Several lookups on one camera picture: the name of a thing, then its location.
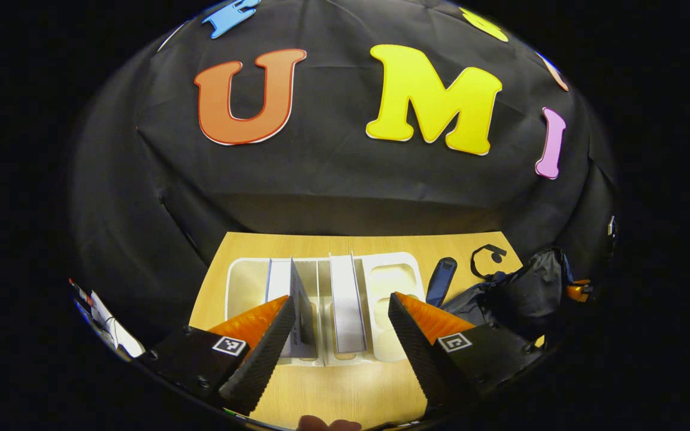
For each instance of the white bookshelf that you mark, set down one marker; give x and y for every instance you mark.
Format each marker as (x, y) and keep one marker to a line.
(393, 281)

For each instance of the white book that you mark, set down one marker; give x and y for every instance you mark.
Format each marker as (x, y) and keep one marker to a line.
(278, 281)
(346, 299)

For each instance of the white paper sheets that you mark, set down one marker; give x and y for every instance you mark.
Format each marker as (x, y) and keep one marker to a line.
(120, 338)

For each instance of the blue schoolbag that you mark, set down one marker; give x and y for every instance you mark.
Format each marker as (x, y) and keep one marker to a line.
(524, 293)

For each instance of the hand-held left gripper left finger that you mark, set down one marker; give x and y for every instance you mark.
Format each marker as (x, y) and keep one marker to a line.
(261, 359)

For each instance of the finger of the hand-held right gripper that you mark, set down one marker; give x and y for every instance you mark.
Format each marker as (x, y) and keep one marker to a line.
(577, 291)

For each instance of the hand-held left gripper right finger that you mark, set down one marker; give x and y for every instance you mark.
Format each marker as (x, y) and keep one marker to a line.
(423, 359)

